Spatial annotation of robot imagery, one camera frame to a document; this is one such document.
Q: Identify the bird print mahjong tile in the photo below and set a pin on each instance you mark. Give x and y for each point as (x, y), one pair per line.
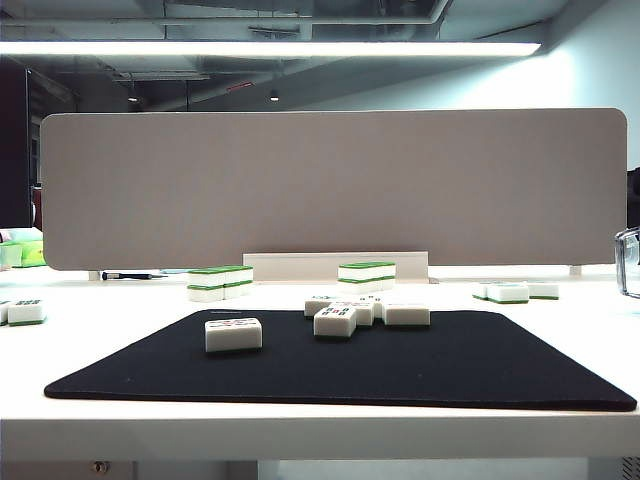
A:
(316, 306)

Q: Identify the four-bamboo mahjong tile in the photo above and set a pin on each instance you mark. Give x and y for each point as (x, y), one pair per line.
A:
(374, 299)

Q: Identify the red green bamboo mahjong tile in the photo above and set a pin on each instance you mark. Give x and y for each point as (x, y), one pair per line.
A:
(367, 315)
(332, 325)
(233, 336)

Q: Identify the two-bamboo mahjong tile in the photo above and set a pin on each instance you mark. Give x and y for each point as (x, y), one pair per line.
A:
(406, 315)

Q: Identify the beige desk divider panel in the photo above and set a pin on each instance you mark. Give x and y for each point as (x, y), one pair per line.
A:
(300, 190)

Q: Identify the light blue paper sheet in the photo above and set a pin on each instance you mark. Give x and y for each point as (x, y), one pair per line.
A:
(175, 271)

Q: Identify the black fabric mouse mat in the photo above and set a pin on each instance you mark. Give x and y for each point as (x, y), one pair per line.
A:
(425, 370)

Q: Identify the black blue screwdriver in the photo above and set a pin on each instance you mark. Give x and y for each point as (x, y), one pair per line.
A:
(125, 275)

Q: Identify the long ceiling light strip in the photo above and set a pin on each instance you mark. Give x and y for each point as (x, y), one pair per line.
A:
(250, 48)

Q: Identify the white divider foot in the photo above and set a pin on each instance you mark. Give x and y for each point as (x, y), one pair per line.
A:
(94, 275)
(576, 270)

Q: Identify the green yellow package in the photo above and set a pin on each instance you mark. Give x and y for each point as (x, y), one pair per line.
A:
(32, 255)

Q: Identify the clear plastic container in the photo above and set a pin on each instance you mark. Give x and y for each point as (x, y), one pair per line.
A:
(619, 265)

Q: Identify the white green carton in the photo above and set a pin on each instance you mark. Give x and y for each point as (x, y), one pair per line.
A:
(10, 257)

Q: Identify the round metal lock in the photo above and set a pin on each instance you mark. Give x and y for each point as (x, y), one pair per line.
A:
(99, 467)

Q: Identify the black monitor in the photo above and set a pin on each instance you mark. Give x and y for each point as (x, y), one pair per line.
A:
(12, 150)

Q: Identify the grey vented box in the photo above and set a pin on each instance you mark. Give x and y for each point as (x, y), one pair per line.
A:
(631, 469)

